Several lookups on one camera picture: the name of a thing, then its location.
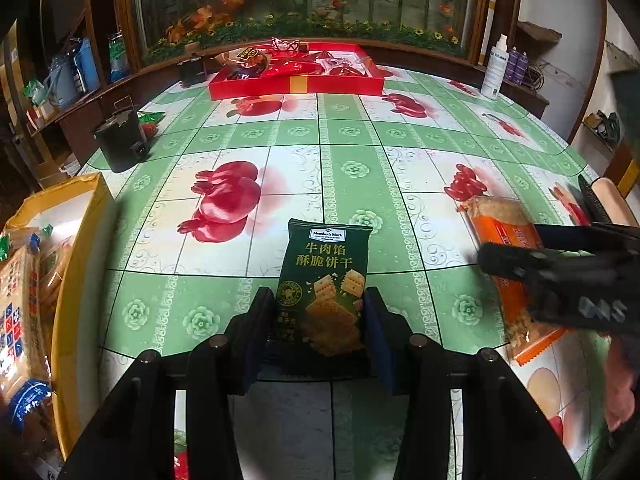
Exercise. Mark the green fruit print tablecloth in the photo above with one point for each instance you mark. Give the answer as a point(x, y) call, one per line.
point(320, 125)

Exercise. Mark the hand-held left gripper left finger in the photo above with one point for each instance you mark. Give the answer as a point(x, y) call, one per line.
point(257, 340)

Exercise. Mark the grey blue kettle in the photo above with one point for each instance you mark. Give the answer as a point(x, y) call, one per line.
point(60, 77)

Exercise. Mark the small green red packet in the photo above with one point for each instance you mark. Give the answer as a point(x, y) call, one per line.
point(148, 123)

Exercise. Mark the red gift box tray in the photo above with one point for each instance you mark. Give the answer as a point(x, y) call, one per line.
point(250, 87)

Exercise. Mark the white spray bottle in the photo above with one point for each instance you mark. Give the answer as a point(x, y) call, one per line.
point(492, 72)

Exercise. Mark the small black box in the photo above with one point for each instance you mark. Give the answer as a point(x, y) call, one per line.
point(191, 71)

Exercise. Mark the pile of cracker packets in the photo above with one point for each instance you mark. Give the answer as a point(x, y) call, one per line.
point(55, 270)

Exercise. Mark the purple spray can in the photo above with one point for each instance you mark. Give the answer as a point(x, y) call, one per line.
point(512, 66)
point(522, 69)

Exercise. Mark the black plastic container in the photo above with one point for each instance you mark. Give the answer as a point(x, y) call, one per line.
point(120, 142)

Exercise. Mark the person's right hand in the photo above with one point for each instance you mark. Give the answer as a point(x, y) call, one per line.
point(622, 385)

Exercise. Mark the wooden wall shelf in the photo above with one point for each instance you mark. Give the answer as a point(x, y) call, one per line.
point(540, 32)

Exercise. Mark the green packet on shelf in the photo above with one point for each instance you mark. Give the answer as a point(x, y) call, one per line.
point(32, 92)

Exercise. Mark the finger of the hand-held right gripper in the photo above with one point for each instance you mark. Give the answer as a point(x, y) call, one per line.
point(565, 285)
point(585, 237)

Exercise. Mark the low wooden cabinet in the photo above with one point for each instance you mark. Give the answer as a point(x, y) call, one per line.
point(525, 95)

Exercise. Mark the yellow cardboard box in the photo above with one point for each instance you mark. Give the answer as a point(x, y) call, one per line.
point(75, 280)

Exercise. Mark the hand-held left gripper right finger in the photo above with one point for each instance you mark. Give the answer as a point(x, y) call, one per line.
point(380, 345)

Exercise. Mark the dark wooden shelf unit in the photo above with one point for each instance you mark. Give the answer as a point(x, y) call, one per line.
point(95, 10)

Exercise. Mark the orange brown bread packet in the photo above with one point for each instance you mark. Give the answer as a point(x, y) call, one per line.
point(247, 57)

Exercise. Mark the orange cracker packet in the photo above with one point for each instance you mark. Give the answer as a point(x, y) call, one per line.
point(500, 230)

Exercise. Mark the dark green cracker packet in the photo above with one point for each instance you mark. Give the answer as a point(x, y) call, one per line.
point(325, 270)

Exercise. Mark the pile of red wrapped packets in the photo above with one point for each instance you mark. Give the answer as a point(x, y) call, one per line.
point(300, 67)

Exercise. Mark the green white bag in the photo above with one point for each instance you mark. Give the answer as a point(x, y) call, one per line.
point(118, 57)

